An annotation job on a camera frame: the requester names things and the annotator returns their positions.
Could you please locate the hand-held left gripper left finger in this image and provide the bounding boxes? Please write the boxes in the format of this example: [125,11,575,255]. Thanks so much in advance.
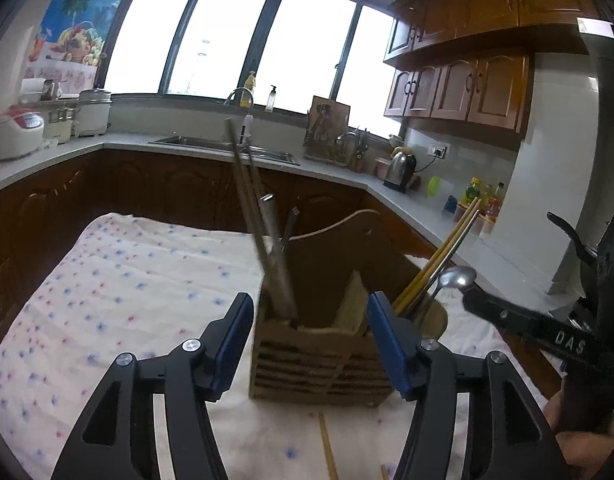
[51,292,255,480]

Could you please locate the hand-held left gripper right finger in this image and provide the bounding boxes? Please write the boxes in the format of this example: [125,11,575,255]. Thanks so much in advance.
[366,291,570,480]

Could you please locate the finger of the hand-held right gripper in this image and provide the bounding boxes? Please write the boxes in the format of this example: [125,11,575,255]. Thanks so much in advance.
[462,287,595,362]

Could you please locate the wooden utensil holder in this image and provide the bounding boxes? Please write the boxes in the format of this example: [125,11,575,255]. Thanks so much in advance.
[249,209,448,408]

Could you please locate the metal spoon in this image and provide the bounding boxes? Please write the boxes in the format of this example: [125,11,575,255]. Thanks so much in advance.
[412,265,478,321]

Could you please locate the steel utensil with thick handle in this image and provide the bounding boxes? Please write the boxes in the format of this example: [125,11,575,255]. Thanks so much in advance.
[258,194,298,323]

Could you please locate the brown wooden chopstick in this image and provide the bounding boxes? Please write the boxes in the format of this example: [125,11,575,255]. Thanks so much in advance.
[409,215,482,318]

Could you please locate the metal fork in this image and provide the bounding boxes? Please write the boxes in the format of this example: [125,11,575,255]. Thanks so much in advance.
[281,206,302,256]

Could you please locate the grey metal chopstick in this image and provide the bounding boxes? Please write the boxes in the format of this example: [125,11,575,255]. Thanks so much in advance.
[224,116,282,321]
[243,146,290,321]

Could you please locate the person's right hand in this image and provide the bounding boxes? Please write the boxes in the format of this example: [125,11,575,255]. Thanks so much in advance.
[543,391,614,468]

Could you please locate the white floral tablecloth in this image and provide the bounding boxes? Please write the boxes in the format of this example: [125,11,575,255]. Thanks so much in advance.
[0,212,552,480]

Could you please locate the steel electric kettle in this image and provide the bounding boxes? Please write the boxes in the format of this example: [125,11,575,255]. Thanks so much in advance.
[383,149,418,194]

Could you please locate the knife rack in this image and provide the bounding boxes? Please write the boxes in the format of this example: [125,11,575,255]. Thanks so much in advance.
[337,127,372,173]

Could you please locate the steel kitchen sink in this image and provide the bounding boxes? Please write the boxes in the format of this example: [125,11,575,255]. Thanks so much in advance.
[148,133,302,167]

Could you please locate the printed picture board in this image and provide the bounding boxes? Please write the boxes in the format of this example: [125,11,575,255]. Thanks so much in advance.
[305,95,352,163]

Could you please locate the brown upper kitchen cabinets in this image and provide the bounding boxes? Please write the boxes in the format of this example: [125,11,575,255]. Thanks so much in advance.
[383,0,600,135]

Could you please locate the chrome faucet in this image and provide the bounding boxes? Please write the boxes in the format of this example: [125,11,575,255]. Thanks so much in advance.
[223,87,255,111]

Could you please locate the grey kitchen countertop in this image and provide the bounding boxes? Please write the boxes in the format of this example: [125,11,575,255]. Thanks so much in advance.
[0,130,562,311]

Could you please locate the white steamer pot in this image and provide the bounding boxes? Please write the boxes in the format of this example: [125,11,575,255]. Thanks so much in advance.
[76,88,112,137]

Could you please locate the beige kitchen appliance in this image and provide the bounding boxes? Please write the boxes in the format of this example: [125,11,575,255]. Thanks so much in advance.
[43,107,80,145]

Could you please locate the white and red rice cooker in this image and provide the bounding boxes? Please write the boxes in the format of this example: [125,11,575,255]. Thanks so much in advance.
[0,106,45,162]

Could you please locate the kitchen window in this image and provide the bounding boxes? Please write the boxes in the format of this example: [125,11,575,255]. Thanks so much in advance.
[102,0,402,138]

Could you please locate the fruit wall poster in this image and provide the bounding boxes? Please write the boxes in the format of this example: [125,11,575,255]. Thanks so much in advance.
[24,0,132,79]

